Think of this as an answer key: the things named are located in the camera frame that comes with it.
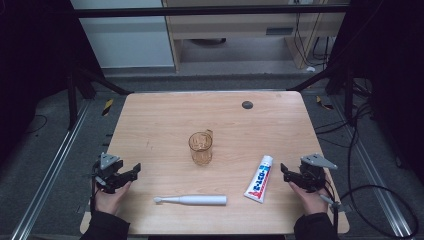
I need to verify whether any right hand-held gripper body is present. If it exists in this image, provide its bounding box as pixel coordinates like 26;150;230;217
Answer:
293;152;339;194

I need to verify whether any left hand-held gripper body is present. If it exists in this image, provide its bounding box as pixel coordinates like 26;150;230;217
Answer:
92;152;134;195

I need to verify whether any person's left hand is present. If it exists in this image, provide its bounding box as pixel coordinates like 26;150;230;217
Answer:
94;179;133;216

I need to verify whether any person's right hand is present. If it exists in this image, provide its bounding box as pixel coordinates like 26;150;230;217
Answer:
288;178;332;217

